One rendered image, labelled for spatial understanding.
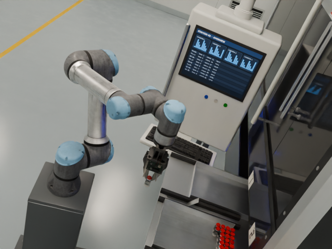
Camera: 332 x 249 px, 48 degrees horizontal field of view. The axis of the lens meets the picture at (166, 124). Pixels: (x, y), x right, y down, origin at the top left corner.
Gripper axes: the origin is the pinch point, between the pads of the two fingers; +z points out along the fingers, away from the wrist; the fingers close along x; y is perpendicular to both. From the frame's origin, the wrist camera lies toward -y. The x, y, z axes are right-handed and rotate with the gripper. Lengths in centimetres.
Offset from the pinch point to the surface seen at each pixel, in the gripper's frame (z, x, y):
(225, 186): 25, 39, -40
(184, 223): 25.4, 21.6, -6.1
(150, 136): 30, -7, -65
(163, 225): 25.4, 13.0, -1.3
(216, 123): 16, 28, -81
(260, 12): 57, 88, -537
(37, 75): 112, -140, -208
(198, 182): 25, 25, -35
